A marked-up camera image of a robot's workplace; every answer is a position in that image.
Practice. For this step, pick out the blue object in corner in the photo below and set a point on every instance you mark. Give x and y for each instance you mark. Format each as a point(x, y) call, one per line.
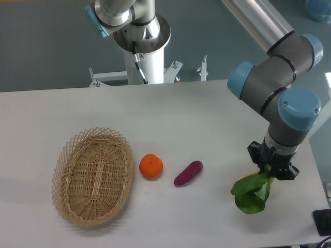
point(319, 10)

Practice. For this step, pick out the oval wicker basket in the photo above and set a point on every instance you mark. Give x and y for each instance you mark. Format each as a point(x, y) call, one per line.
point(93, 177)

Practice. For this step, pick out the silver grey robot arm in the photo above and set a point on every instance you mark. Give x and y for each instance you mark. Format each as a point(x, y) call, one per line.
point(267, 88)

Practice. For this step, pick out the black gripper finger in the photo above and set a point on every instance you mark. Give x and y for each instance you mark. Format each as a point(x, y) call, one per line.
point(254, 150)
point(289, 172)

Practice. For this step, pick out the black device at table edge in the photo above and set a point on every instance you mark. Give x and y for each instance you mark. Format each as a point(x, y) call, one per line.
point(322, 221)

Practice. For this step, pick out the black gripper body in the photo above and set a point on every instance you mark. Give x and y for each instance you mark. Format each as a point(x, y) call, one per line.
point(277, 161)

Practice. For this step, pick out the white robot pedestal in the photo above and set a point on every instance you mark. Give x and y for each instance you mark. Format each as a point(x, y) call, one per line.
point(143, 51)

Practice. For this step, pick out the purple sweet potato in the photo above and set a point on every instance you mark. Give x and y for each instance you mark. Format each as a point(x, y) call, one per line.
point(188, 174)

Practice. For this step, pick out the orange mandarin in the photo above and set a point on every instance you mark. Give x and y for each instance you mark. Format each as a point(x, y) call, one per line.
point(151, 166)

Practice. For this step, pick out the green leafy vegetable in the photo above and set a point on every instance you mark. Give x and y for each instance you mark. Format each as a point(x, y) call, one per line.
point(251, 192)

